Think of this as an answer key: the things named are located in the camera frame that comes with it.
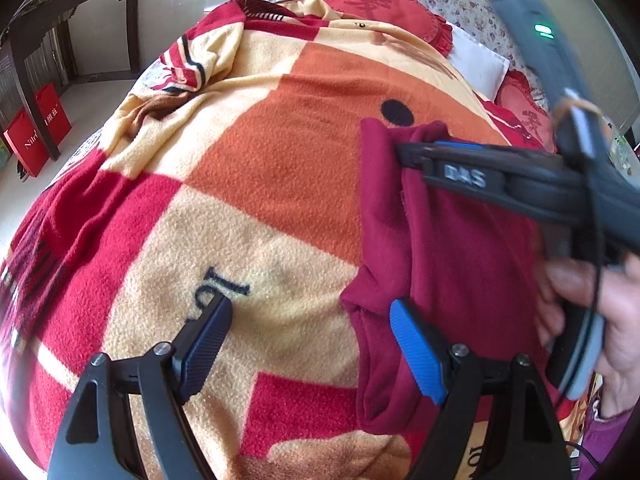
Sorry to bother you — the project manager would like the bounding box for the printed fleece blanket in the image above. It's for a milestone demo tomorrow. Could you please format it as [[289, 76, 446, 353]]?
[[0, 0, 601, 480]]

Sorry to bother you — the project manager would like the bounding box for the person's right hand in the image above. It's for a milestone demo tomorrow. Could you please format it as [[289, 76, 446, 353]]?
[[532, 255, 640, 421]]

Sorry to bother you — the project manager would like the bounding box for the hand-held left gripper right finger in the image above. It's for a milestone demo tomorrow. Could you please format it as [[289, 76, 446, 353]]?
[[390, 298, 573, 480]]

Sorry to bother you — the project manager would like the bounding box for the small red heart-shaped pillow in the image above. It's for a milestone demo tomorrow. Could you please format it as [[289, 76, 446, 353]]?
[[497, 70, 558, 153]]

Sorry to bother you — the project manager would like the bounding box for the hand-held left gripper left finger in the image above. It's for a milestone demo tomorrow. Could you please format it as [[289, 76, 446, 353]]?
[[47, 292, 234, 480]]

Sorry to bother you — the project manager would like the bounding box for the large red heart-shaped pillow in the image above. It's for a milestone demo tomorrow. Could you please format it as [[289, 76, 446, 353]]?
[[306, 0, 455, 57]]

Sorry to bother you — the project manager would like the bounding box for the white pillow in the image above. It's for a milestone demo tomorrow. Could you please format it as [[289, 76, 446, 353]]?
[[446, 25, 511, 95]]

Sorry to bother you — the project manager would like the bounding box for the maroon fleece shirt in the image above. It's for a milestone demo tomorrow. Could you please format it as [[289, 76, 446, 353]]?
[[341, 119, 576, 435]]

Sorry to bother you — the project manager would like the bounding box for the person's right forearm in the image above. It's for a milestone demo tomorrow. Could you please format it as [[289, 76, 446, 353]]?
[[565, 407, 633, 480]]

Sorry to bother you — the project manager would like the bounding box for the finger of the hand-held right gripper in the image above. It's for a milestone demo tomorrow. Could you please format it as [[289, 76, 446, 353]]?
[[397, 140, 506, 192]]

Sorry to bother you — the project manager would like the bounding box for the red paper bag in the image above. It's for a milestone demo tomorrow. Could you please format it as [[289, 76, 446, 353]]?
[[34, 83, 72, 153], [2, 110, 51, 178]]

